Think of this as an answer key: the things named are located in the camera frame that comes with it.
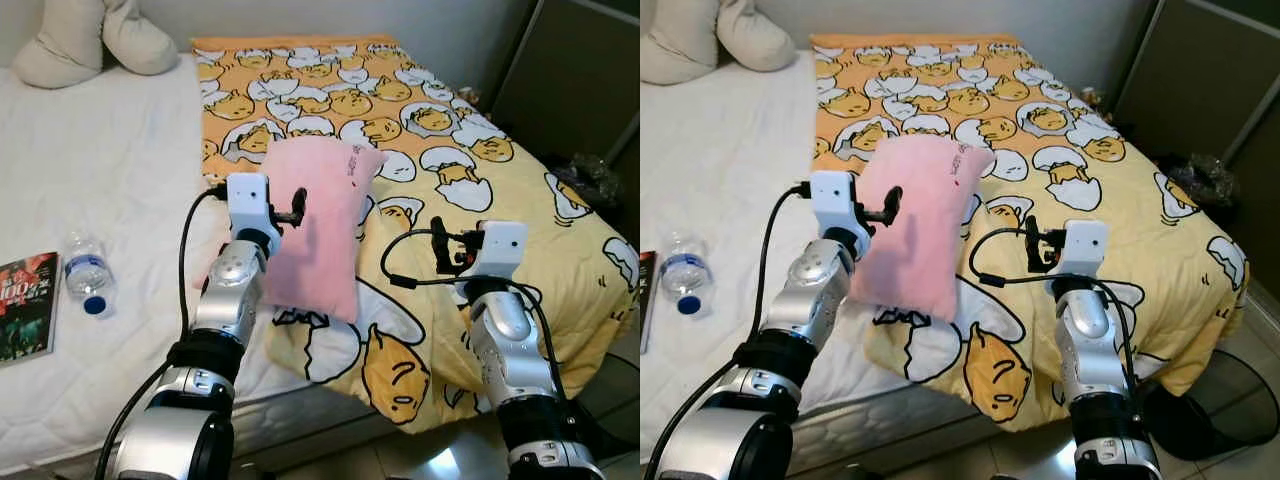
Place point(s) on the pink pillow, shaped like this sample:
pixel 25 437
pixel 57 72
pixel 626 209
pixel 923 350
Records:
pixel 920 255
pixel 320 250

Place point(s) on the clear water bottle blue cap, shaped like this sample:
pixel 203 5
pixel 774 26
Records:
pixel 88 272
pixel 686 272

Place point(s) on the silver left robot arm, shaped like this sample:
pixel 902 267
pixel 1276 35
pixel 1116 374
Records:
pixel 810 290
pixel 225 295

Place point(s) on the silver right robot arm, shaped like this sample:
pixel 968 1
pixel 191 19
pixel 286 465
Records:
pixel 510 340
pixel 1090 340

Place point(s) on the yellow egg print blanket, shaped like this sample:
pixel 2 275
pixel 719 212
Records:
pixel 950 100
pixel 330 100

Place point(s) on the crumpled dark plastic bag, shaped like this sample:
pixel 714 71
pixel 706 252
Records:
pixel 1200 178
pixel 590 178

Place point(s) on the bed mattress with white sheet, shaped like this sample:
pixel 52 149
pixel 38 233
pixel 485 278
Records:
pixel 100 150
pixel 720 150

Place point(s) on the dark book red cover art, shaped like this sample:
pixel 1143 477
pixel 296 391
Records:
pixel 646 300
pixel 25 310

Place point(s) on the dark wardrobe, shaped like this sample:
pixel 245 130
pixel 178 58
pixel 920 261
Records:
pixel 570 80
pixel 1200 80

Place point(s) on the grey bed base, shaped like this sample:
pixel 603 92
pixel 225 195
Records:
pixel 880 425
pixel 320 420

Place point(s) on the black mesh waste bin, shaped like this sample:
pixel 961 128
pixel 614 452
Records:
pixel 615 400
pixel 1220 400

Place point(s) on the beige plush pillow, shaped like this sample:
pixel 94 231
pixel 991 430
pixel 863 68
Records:
pixel 700 40
pixel 70 45

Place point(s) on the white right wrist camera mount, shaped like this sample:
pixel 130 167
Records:
pixel 500 248
pixel 1086 245

